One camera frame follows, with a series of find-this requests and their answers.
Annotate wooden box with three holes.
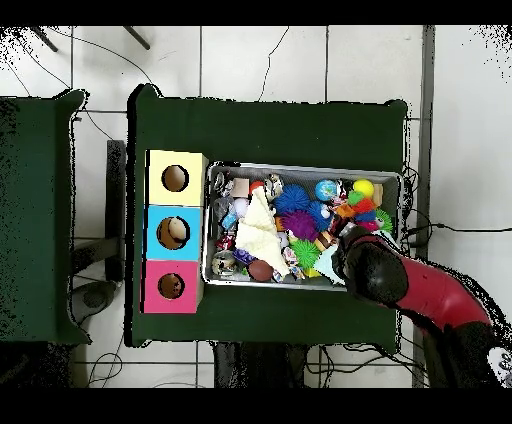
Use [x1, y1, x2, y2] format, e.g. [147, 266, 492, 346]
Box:
[139, 148, 210, 315]

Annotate blue spiky toy with eyes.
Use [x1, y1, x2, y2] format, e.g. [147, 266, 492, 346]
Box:
[307, 200, 333, 233]

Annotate mint green knitted cloth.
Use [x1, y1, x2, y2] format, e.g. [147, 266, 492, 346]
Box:
[312, 230, 401, 286]

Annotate yellow ball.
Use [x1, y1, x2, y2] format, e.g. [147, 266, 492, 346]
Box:
[352, 178, 376, 199]

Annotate globe print ball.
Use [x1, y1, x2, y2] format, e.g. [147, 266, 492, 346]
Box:
[314, 178, 338, 202]

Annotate purple spiky toy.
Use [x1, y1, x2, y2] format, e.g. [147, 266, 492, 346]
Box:
[279, 209, 320, 242]

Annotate bright green spiky ball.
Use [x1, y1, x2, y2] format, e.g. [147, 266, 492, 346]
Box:
[289, 238, 321, 271]

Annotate blue spiky ball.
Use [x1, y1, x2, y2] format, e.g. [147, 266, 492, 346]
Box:
[273, 183, 312, 215]

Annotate cream knitted cloth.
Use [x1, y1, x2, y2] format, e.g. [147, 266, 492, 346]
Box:
[234, 185, 291, 279]

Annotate brown toy football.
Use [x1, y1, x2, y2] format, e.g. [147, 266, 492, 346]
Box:
[246, 259, 275, 283]

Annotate dark green tablecloth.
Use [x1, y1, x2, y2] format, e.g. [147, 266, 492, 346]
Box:
[0, 88, 92, 346]
[124, 83, 409, 353]

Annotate black upright panel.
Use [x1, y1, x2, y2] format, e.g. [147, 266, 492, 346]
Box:
[105, 139, 127, 281]

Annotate grey stand base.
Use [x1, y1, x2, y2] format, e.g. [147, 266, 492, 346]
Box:
[70, 279, 119, 325]

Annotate black stand leg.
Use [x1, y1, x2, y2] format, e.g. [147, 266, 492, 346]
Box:
[123, 25, 151, 51]
[31, 25, 59, 53]

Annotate shallow wire mesh bin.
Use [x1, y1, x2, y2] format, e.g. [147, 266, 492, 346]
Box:
[201, 161, 403, 292]

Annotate thin black cable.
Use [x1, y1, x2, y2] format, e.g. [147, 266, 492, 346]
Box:
[405, 222, 512, 235]
[257, 25, 290, 102]

